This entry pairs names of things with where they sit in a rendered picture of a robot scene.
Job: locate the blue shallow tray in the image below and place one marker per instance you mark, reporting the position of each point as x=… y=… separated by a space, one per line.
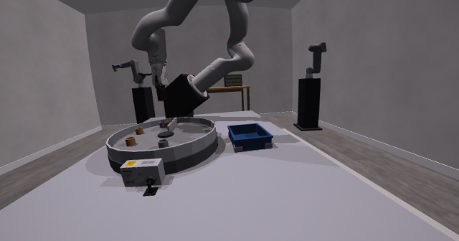
x=249 y=137

